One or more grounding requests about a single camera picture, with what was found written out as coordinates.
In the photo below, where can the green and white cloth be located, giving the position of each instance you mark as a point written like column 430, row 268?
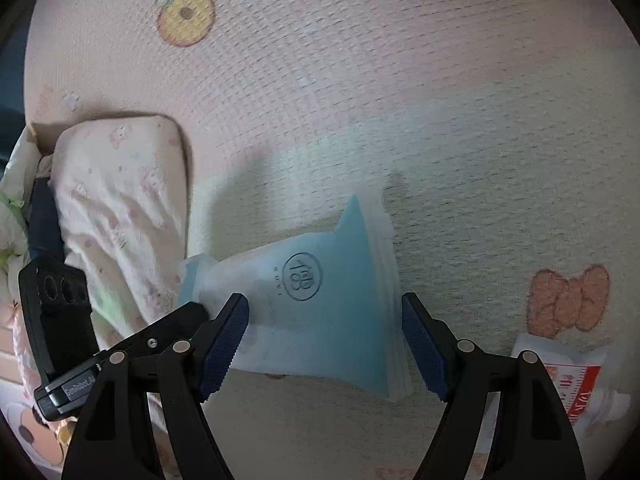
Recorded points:
column 12, row 200

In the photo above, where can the blue and white plastic packet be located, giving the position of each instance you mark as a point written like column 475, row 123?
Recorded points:
column 340, row 310

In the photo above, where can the cream fluffy printed blanket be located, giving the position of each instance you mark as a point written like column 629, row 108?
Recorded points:
column 120, row 200

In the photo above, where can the red and white packet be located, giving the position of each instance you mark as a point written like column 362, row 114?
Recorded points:
column 585, row 385

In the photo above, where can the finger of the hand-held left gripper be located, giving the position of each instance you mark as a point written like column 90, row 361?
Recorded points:
column 172, row 322

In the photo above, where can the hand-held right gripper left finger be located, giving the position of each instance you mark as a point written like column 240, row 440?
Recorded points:
column 225, row 347

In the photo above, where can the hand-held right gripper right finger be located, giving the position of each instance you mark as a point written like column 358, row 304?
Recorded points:
column 425, row 350

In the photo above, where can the pink cartoon printed mat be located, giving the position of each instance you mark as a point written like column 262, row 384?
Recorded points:
column 400, row 110

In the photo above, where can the dark blue cloth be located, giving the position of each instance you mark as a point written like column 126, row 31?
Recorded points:
column 45, row 225

